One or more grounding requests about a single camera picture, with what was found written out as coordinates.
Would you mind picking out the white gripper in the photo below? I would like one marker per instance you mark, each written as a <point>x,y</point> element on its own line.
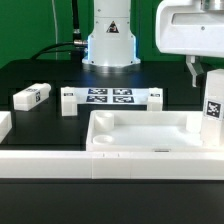
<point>193,28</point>

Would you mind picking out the white desk top tray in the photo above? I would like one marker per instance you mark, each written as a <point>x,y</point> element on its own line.
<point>146,131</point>

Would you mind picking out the white front fence bar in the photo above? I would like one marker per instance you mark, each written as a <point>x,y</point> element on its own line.
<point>113,165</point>

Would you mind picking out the white marker base bracket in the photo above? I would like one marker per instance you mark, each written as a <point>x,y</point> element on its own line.
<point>71,97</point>

